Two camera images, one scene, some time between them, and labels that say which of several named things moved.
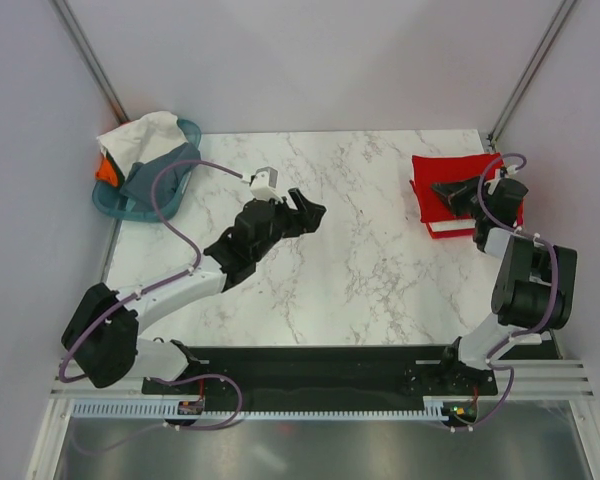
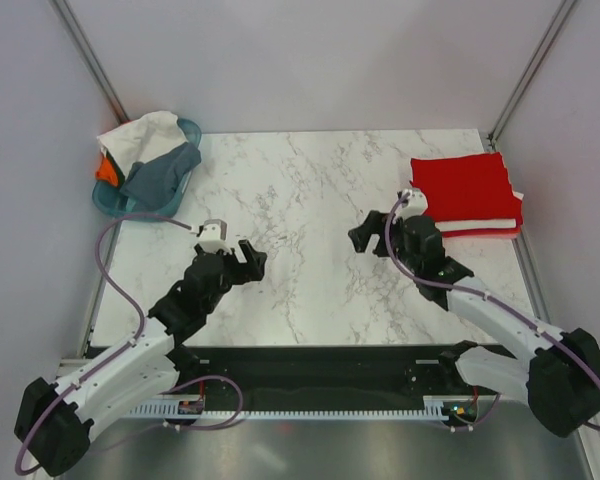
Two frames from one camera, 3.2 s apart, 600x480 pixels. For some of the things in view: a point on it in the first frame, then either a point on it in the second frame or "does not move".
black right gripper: (456, 192) to (373, 224)
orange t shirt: (106, 172) does not move
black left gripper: (307, 218) to (251, 269)
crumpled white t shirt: (142, 140) does not move
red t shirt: (432, 170) does not move
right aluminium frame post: (537, 58) does not move
